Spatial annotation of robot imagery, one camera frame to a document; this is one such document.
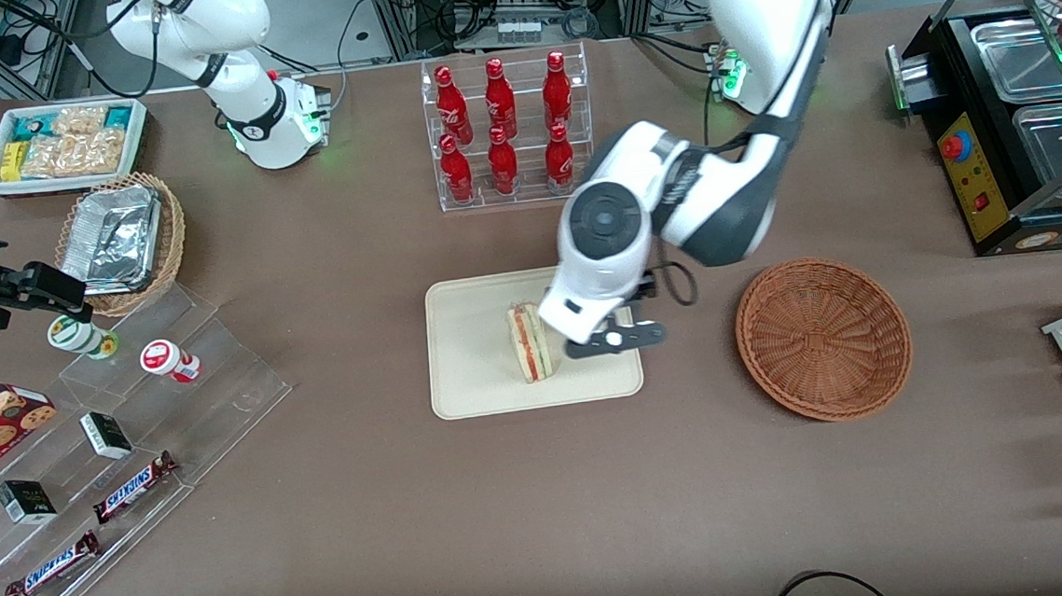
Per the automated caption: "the triangle sandwich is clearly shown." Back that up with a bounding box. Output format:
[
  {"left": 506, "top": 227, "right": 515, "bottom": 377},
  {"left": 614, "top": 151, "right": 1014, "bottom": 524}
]
[{"left": 505, "top": 300, "right": 557, "bottom": 385}]

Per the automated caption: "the cream plastic serving tray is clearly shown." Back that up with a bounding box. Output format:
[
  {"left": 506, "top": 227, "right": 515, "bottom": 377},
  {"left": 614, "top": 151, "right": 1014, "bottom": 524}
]
[{"left": 421, "top": 258, "right": 647, "bottom": 423}]

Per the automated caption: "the tan wicker basket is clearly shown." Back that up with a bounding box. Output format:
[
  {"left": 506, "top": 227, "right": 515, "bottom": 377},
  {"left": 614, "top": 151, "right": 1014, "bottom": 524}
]
[{"left": 48, "top": 168, "right": 193, "bottom": 323}]

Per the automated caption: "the round brown wicker basket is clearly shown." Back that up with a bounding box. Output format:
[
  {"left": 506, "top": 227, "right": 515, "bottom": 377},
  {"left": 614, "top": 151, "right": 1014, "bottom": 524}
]
[{"left": 730, "top": 251, "right": 918, "bottom": 429}]

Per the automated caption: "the green white yogurt cup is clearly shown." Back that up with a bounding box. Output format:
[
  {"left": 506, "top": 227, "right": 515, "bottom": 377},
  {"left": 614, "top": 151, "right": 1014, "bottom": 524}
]
[{"left": 46, "top": 310, "right": 121, "bottom": 364}]

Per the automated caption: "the aluminium foil container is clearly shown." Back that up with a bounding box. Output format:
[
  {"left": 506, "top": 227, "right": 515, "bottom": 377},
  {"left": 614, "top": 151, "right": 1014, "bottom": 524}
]
[{"left": 54, "top": 182, "right": 167, "bottom": 297}]

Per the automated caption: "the clear acrylic bottle rack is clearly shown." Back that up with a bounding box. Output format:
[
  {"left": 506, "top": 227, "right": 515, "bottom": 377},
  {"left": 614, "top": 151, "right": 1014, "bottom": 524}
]
[{"left": 419, "top": 42, "right": 598, "bottom": 215}]

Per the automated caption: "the clear rice cracker bag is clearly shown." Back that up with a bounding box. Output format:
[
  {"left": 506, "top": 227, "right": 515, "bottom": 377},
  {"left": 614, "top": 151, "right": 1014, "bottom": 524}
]
[
  {"left": 50, "top": 104, "right": 111, "bottom": 138},
  {"left": 18, "top": 129, "right": 128, "bottom": 181}
]

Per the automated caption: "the red white yogurt cup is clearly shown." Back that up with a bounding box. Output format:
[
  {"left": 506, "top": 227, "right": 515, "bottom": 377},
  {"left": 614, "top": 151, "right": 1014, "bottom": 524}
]
[{"left": 139, "top": 336, "right": 203, "bottom": 388}]

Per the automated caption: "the red cola bottle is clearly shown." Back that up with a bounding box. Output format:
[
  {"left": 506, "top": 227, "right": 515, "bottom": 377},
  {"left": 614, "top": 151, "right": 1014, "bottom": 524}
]
[
  {"left": 486, "top": 125, "right": 521, "bottom": 197},
  {"left": 438, "top": 132, "right": 476, "bottom": 205},
  {"left": 483, "top": 56, "right": 519, "bottom": 143},
  {"left": 540, "top": 49, "right": 575, "bottom": 134},
  {"left": 543, "top": 122, "right": 578, "bottom": 193},
  {"left": 434, "top": 63, "right": 475, "bottom": 148}
]

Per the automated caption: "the small black box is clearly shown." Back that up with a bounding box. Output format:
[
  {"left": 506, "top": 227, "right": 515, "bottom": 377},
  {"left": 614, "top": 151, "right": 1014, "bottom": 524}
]
[
  {"left": 79, "top": 409, "right": 134, "bottom": 463},
  {"left": 0, "top": 478, "right": 59, "bottom": 528}
]

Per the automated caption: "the white rectangular snack bin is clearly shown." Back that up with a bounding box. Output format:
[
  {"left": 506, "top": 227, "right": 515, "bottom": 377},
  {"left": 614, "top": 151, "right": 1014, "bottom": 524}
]
[{"left": 0, "top": 96, "right": 153, "bottom": 199}]

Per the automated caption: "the clear acrylic stepped shelf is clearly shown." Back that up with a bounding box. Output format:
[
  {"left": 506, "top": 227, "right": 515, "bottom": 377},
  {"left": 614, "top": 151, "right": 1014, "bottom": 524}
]
[{"left": 0, "top": 273, "right": 308, "bottom": 596}]

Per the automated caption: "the Snickers chocolate bar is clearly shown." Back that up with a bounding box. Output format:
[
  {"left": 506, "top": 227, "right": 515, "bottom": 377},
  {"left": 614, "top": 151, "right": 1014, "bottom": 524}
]
[
  {"left": 89, "top": 450, "right": 183, "bottom": 526},
  {"left": 1, "top": 529, "right": 106, "bottom": 596}
]

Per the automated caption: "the white power strip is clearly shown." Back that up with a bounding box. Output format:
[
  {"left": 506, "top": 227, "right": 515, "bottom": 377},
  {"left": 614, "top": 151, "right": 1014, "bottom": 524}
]
[{"left": 493, "top": 14, "right": 553, "bottom": 48}]

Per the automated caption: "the black food warmer appliance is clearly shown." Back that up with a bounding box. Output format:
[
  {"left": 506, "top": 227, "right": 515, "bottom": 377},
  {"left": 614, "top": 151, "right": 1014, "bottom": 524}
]
[{"left": 882, "top": 0, "right": 1062, "bottom": 264}]

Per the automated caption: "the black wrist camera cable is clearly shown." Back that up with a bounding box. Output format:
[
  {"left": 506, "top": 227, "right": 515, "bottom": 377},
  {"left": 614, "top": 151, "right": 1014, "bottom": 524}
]
[{"left": 650, "top": 258, "right": 701, "bottom": 311}]

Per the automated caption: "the aluminium frame rack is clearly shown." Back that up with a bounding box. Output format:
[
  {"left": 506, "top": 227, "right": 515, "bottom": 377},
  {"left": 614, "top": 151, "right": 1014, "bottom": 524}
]
[{"left": 361, "top": 0, "right": 664, "bottom": 62}]

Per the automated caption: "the black table cable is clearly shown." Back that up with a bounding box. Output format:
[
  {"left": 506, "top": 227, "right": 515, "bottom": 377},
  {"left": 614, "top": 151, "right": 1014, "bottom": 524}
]
[{"left": 761, "top": 564, "right": 899, "bottom": 596}]

